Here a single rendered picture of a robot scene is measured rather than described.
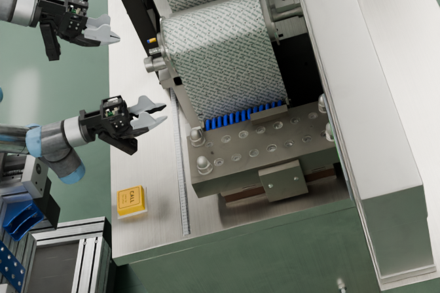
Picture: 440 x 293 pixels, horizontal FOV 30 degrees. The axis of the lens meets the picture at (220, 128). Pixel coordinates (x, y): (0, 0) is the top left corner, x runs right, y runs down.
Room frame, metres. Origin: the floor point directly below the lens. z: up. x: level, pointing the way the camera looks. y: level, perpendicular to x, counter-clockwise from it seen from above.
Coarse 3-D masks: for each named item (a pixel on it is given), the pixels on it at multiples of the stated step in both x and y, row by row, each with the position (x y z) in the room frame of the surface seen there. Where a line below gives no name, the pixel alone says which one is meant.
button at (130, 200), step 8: (120, 192) 1.47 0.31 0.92; (128, 192) 1.46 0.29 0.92; (136, 192) 1.45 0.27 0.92; (120, 200) 1.45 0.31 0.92; (128, 200) 1.44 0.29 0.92; (136, 200) 1.43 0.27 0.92; (144, 200) 1.43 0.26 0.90; (120, 208) 1.42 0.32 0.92; (128, 208) 1.41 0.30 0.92; (136, 208) 1.41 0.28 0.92; (144, 208) 1.41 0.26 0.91
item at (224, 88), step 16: (224, 64) 1.48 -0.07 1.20; (240, 64) 1.47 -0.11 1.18; (256, 64) 1.46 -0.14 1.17; (272, 64) 1.46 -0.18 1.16; (192, 80) 1.49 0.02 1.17; (208, 80) 1.49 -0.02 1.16; (224, 80) 1.48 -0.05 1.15; (240, 80) 1.47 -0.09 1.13; (256, 80) 1.47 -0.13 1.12; (272, 80) 1.46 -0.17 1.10; (192, 96) 1.50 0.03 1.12; (208, 96) 1.49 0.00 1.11; (224, 96) 1.48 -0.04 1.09; (240, 96) 1.48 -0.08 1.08; (256, 96) 1.47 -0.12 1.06; (272, 96) 1.46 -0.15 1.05; (208, 112) 1.49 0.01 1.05; (224, 112) 1.49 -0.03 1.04
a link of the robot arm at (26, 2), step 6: (18, 0) 1.57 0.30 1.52; (24, 0) 1.58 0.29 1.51; (30, 0) 1.58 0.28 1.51; (36, 0) 1.59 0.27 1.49; (18, 6) 1.57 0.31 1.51; (24, 6) 1.57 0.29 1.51; (30, 6) 1.57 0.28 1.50; (18, 12) 1.56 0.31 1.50; (24, 12) 1.56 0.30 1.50; (30, 12) 1.56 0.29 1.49; (12, 18) 1.56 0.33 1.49; (18, 18) 1.56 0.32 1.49; (24, 18) 1.56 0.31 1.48; (30, 18) 1.55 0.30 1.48; (18, 24) 1.57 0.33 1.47; (24, 24) 1.56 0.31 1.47; (30, 24) 1.57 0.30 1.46
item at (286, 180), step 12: (264, 168) 1.28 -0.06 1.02; (276, 168) 1.26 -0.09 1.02; (288, 168) 1.25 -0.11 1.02; (300, 168) 1.24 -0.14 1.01; (264, 180) 1.26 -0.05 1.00; (276, 180) 1.26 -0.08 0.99; (288, 180) 1.25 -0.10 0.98; (300, 180) 1.25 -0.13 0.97; (276, 192) 1.26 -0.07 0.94; (288, 192) 1.25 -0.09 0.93; (300, 192) 1.25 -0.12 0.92
